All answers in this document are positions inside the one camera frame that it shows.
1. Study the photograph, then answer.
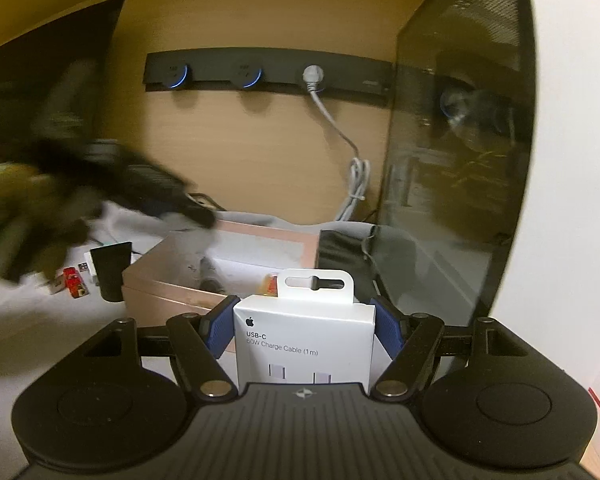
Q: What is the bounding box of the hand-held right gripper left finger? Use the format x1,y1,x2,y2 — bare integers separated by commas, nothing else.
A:
82,295,242,400

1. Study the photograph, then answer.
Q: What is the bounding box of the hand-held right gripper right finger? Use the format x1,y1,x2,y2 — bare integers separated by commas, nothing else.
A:
370,296,524,400

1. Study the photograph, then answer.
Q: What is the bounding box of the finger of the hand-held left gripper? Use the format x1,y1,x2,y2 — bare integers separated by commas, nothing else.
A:
92,140,217,231

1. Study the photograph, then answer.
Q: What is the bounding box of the pink cardboard box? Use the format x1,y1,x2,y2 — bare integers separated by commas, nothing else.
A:
121,219,322,361

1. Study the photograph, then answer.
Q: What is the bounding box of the white charge cable box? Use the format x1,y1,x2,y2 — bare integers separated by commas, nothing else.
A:
232,268,378,395

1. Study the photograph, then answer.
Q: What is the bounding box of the black cup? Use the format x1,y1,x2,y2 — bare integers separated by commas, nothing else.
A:
90,241,133,303

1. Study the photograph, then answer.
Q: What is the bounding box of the dark monitor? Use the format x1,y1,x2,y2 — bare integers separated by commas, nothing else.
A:
0,0,127,111

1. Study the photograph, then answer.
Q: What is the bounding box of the small white adapter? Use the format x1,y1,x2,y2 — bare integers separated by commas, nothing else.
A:
77,259,99,287

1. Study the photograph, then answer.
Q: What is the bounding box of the small red item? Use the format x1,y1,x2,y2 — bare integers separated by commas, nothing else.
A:
62,267,89,299

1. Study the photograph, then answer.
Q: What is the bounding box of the light grey cloth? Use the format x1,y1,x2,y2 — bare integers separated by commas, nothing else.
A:
0,202,396,480

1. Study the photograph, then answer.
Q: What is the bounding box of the black glass computer case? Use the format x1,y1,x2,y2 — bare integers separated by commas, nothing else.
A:
374,0,538,332

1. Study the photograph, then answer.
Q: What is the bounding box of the black wall power strip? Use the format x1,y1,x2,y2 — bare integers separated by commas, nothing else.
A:
142,47,397,108

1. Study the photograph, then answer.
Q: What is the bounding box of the white plug with cable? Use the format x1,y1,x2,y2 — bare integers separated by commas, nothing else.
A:
301,64,372,223

